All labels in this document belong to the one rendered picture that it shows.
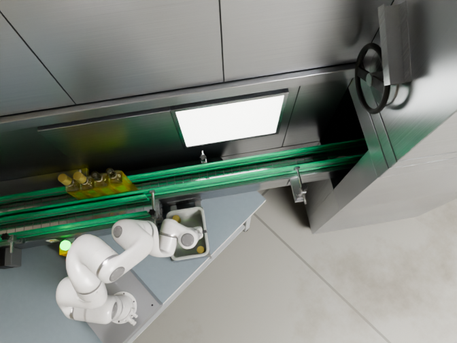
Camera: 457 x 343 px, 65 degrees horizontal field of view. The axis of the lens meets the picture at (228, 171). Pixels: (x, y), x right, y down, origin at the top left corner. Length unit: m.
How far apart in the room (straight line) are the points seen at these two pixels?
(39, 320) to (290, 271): 1.46
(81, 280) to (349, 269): 1.80
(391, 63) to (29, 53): 0.97
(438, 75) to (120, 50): 0.82
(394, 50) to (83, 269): 1.09
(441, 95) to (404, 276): 1.82
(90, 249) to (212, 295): 1.42
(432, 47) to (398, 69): 0.13
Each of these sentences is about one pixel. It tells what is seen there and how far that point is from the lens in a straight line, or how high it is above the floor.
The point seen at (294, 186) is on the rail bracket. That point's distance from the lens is 1.67.
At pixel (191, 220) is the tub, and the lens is 1.71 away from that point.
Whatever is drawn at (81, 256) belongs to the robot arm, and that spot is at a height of 1.38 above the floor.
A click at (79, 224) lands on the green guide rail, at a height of 0.95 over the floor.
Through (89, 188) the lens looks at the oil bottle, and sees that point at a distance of 1.54.
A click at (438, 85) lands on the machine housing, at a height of 1.69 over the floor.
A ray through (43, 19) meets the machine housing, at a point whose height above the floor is 1.77.
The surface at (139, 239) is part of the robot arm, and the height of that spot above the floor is 1.35.
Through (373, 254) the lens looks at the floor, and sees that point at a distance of 2.61.
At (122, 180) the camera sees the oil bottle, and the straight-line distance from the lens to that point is 1.50.
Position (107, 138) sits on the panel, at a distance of 1.46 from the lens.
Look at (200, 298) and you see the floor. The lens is 2.44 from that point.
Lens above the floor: 2.43
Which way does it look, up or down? 70 degrees down
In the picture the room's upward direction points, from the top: 3 degrees counter-clockwise
